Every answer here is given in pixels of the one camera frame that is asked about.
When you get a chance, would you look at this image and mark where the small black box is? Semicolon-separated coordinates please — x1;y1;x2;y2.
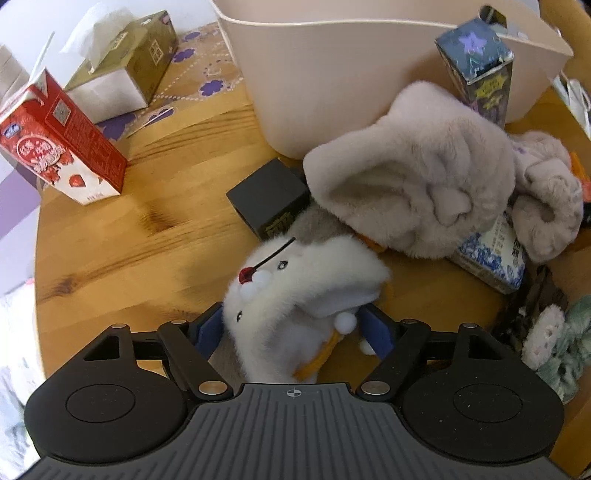
226;158;311;241

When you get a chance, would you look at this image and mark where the large grey plush toy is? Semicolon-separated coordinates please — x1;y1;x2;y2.
302;80;518;259

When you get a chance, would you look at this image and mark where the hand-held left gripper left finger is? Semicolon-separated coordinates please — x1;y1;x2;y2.
83;302;229;401

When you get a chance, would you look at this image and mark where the dark star-print tall box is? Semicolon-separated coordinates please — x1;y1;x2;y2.
434;4;515;130

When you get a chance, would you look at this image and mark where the purple flowered mat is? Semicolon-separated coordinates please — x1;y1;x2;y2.
95;21;254;141

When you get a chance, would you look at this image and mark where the beige storage basket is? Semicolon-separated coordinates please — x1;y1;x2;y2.
208;0;573;160

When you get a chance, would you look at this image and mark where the orange plastic toy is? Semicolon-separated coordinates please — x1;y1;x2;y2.
570;152;591;204

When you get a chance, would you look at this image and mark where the white translucent stand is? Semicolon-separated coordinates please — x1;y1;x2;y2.
551;71;591;139

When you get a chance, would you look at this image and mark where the red milk carton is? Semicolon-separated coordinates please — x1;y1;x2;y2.
0;34;128;206

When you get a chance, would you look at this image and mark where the light patterned cloth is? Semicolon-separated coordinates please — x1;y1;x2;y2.
0;277;44;467

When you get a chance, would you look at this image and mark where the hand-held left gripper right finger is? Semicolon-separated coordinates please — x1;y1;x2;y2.
358;305;502;398

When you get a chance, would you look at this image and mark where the wooden desktop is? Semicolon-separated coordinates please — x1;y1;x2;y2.
32;88;591;480

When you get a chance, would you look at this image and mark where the olive tissue box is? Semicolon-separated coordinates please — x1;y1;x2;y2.
60;7;181;123

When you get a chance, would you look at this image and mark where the white plush toy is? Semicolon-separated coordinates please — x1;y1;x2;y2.
222;217;393;384

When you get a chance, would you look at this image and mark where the blue white patterned carton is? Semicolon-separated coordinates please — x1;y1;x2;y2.
445;212;527;295

